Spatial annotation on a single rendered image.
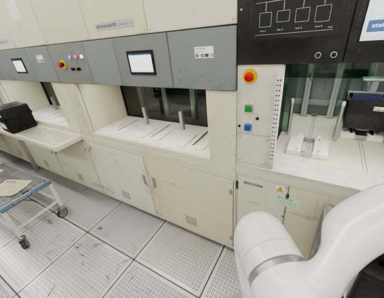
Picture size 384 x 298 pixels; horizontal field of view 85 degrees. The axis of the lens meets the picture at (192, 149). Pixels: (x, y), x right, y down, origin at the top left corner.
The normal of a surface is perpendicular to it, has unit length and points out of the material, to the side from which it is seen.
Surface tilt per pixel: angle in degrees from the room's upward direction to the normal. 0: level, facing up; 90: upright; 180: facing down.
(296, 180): 90
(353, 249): 52
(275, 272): 23
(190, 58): 90
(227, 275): 0
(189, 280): 0
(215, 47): 90
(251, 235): 31
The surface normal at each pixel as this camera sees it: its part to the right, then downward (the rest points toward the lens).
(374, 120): -0.50, 0.47
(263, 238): -0.33, -0.80
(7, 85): 0.86, 0.18
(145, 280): -0.10, -0.87
